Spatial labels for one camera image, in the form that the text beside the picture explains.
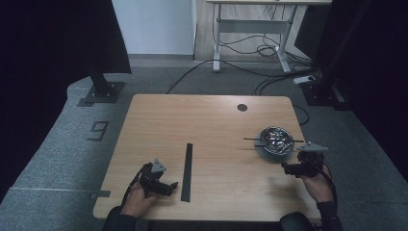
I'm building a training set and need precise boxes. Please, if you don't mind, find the tangle of black cables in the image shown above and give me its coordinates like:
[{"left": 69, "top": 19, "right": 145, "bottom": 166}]
[{"left": 213, "top": 4, "right": 314, "bottom": 66}]

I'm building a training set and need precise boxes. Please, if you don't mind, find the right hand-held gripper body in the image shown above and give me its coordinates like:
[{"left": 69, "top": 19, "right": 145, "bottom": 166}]
[{"left": 296, "top": 141, "right": 329, "bottom": 178}]

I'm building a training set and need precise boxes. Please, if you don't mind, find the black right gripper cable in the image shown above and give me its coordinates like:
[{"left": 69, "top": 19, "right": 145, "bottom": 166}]
[{"left": 312, "top": 159, "right": 340, "bottom": 213}]

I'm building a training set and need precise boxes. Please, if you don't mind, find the long black bar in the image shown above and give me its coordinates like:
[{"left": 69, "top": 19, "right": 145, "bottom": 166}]
[{"left": 180, "top": 142, "right": 194, "bottom": 203}]

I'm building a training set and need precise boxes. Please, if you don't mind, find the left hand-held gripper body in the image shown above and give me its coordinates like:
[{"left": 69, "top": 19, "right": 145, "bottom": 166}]
[{"left": 138, "top": 158, "right": 171, "bottom": 197}]

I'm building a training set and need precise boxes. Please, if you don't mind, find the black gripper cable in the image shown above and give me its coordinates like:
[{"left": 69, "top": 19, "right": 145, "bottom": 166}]
[
  {"left": 120, "top": 163, "right": 152, "bottom": 207},
  {"left": 312, "top": 159, "right": 340, "bottom": 213}
]

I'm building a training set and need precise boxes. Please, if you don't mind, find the dark curtain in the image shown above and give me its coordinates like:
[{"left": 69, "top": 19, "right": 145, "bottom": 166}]
[
  {"left": 293, "top": 0, "right": 408, "bottom": 182},
  {"left": 0, "top": 0, "right": 133, "bottom": 203}
]

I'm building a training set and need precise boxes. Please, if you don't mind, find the blue bowl with metal parts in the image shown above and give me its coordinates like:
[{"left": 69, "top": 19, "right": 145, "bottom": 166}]
[{"left": 254, "top": 133, "right": 297, "bottom": 164}]

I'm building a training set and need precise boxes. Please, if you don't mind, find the shiny metal bowl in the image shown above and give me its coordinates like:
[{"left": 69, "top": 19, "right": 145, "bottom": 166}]
[{"left": 259, "top": 126, "right": 295, "bottom": 157}]

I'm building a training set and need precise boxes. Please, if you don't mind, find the black stand base left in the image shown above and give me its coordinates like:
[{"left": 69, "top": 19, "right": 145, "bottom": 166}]
[{"left": 76, "top": 61, "right": 126, "bottom": 108}]

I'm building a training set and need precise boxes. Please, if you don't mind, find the grey floor tape strip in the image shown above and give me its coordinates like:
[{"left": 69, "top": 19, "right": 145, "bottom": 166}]
[{"left": 89, "top": 190, "right": 112, "bottom": 200}]

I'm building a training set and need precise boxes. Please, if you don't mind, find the slim black chopstick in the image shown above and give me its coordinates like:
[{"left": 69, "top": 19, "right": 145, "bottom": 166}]
[{"left": 242, "top": 137, "right": 305, "bottom": 143}]

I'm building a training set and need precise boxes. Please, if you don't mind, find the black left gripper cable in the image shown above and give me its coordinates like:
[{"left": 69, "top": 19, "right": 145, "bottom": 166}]
[{"left": 120, "top": 163, "right": 152, "bottom": 207}]

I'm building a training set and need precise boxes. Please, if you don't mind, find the black table cable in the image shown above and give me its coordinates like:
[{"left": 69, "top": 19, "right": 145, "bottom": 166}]
[{"left": 292, "top": 104, "right": 311, "bottom": 126}]

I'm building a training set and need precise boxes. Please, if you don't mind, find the black metal stand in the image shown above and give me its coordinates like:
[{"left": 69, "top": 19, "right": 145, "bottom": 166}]
[{"left": 301, "top": 0, "right": 351, "bottom": 112}]

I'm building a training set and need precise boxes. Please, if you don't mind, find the person's left hand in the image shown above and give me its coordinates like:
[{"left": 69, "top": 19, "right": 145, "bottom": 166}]
[{"left": 119, "top": 182, "right": 159, "bottom": 219}]

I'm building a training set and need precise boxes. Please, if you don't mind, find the white power strip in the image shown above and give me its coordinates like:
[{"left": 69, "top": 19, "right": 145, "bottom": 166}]
[{"left": 293, "top": 74, "right": 317, "bottom": 86}]

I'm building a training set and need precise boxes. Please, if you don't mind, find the white desk frame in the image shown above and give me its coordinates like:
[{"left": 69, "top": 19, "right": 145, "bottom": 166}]
[{"left": 206, "top": 0, "right": 333, "bottom": 74}]

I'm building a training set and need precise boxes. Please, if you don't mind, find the person's right hand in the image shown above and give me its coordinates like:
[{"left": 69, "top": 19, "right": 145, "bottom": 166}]
[{"left": 301, "top": 165, "right": 335, "bottom": 204}]

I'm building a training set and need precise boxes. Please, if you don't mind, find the long black floor cable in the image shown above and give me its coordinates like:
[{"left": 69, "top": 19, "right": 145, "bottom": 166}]
[{"left": 166, "top": 59, "right": 319, "bottom": 95}]

